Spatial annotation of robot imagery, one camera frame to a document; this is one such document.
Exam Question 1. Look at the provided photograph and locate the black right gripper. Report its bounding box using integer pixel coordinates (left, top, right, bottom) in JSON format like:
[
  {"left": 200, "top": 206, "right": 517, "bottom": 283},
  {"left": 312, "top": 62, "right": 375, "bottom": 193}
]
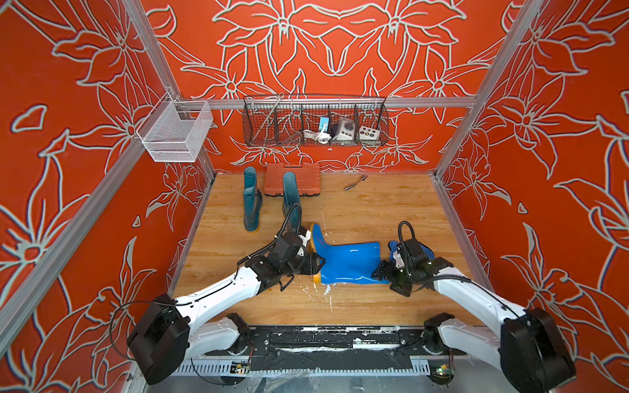
[{"left": 369, "top": 259, "right": 415, "bottom": 296}]

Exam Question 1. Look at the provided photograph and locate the blue rubber boot orange sole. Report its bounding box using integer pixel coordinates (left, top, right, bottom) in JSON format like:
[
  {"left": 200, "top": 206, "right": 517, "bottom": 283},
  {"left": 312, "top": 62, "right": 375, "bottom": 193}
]
[{"left": 309, "top": 224, "right": 388, "bottom": 285}]

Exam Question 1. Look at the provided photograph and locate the teal rubber boot orange sole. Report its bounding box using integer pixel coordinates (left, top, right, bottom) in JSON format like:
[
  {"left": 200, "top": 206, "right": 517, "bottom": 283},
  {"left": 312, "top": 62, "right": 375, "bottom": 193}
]
[{"left": 242, "top": 166, "right": 262, "bottom": 232}]

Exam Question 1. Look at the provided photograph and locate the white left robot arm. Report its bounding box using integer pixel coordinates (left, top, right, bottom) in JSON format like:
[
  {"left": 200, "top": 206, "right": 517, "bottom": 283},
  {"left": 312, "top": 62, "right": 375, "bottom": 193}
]
[{"left": 127, "top": 252, "right": 326, "bottom": 386}]

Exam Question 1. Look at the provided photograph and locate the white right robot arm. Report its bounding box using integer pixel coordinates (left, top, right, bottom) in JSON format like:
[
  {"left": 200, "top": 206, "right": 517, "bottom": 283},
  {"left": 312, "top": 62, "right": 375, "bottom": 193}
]
[{"left": 372, "top": 239, "right": 577, "bottom": 392}]

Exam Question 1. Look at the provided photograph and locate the red plastic tool case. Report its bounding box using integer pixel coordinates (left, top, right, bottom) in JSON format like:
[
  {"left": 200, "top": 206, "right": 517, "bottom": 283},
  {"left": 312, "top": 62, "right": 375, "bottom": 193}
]
[{"left": 263, "top": 162, "right": 323, "bottom": 197}]

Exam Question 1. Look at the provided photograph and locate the white socket box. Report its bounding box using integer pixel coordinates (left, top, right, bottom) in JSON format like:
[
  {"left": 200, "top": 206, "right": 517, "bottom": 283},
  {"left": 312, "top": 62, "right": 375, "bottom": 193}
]
[{"left": 358, "top": 126, "right": 381, "bottom": 144}]

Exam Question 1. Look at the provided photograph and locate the blue white small box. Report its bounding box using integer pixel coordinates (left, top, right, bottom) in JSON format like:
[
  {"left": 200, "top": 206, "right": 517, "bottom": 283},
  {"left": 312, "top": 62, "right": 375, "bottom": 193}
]
[{"left": 319, "top": 116, "right": 330, "bottom": 134}]

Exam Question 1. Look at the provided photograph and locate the white power adapter box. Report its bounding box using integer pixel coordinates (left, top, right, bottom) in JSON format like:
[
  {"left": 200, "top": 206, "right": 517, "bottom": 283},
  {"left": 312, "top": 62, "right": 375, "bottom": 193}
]
[{"left": 334, "top": 118, "right": 355, "bottom": 142}]

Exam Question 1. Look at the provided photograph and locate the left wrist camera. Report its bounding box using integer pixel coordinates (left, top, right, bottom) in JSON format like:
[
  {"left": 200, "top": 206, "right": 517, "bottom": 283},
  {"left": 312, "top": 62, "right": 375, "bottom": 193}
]
[{"left": 268, "top": 227, "right": 311, "bottom": 265}]

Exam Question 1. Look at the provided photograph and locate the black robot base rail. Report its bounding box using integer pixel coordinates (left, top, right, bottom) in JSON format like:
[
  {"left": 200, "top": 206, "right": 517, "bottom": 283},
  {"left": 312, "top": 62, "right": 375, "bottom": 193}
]
[{"left": 195, "top": 325, "right": 448, "bottom": 378}]

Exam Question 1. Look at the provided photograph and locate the coiled white cable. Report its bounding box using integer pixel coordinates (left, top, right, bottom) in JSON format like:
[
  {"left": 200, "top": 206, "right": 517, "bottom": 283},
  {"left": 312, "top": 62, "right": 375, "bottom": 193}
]
[{"left": 301, "top": 128, "right": 331, "bottom": 146}]

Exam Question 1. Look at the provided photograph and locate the black wire wall basket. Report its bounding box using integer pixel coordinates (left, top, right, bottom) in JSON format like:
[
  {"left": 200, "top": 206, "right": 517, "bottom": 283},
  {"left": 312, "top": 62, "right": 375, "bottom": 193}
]
[{"left": 242, "top": 93, "right": 390, "bottom": 147}]

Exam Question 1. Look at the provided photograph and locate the clear plastic wall bin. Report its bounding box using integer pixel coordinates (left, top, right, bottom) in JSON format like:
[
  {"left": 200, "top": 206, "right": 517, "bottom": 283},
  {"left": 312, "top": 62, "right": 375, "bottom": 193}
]
[{"left": 138, "top": 102, "right": 214, "bottom": 163}]

